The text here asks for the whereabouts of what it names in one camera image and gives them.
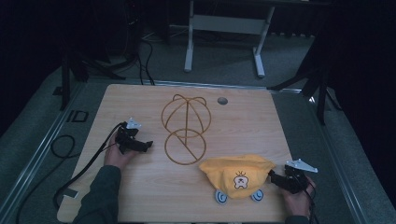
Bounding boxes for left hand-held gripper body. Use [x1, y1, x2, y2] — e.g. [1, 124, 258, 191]
[114, 117, 143, 155]

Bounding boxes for black floor cables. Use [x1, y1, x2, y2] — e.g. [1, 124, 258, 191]
[136, 38, 156, 86]

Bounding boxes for black tripod stand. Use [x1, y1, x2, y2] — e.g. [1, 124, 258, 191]
[51, 0, 144, 111]
[269, 36, 343, 126]

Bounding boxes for person's left hand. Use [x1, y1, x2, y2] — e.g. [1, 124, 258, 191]
[104, 135, 139, 171]

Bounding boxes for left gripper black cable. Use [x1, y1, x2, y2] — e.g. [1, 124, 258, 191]
[52, 122, 127, 209]

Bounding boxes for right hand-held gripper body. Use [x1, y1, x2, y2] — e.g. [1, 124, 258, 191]
[280, 159, 318, 194]

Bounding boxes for white desk frame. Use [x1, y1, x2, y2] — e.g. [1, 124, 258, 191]
[183, 0, 276, 78]

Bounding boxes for person's right hand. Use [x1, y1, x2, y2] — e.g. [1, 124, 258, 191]
[280, 175, 317, 217]

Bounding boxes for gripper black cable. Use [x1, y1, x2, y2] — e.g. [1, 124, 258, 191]
[52, 122, 127, 209]
[299, 175, 320, 224]

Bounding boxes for gold wire hat stand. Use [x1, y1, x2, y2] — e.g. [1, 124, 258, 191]
[161, 93, 212, 166]

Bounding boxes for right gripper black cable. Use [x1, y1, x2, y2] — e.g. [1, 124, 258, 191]
[299, 175, 320, 224]

